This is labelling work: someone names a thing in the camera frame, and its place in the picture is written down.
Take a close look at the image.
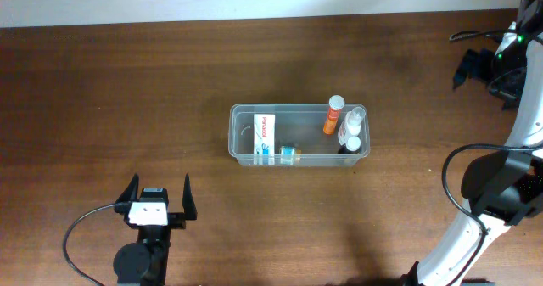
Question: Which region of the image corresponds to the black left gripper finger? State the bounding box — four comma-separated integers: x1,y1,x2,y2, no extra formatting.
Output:
114,173,139,213
182,174,198,221

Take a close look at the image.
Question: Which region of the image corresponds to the white green medicine box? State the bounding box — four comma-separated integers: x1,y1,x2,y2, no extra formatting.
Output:
253,114,276,165

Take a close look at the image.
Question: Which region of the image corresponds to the small gold-lidded balm jar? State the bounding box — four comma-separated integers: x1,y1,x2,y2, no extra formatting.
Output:
279,145,302,165

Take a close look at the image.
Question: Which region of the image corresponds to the white lotion bottle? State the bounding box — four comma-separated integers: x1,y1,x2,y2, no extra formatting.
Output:
338,107,366,146

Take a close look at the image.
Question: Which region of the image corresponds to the orange vitamin tube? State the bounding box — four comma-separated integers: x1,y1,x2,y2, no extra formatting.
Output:
323,95,345,135

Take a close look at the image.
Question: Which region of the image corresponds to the dark bottle white cap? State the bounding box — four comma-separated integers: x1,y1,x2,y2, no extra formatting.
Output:
338,136,361,154

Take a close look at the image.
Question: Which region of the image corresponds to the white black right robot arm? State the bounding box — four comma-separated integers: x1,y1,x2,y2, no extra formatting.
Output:
400,0,542,285

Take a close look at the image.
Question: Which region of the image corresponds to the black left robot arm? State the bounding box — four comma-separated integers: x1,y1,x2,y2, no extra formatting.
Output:
113,175,198,286

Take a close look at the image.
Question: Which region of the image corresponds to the clear plastic container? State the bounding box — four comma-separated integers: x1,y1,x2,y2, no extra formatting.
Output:
228,104,370,167

